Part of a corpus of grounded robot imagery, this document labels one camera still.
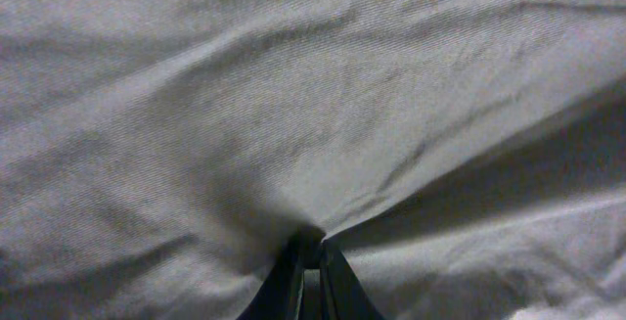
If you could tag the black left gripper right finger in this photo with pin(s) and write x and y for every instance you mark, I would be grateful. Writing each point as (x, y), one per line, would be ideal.
(343, 297)

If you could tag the grey cotton shorts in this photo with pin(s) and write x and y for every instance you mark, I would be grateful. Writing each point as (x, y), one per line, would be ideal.
(467, 156)

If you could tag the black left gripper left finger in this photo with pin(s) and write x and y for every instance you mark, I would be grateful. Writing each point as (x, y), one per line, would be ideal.
(280, 295)

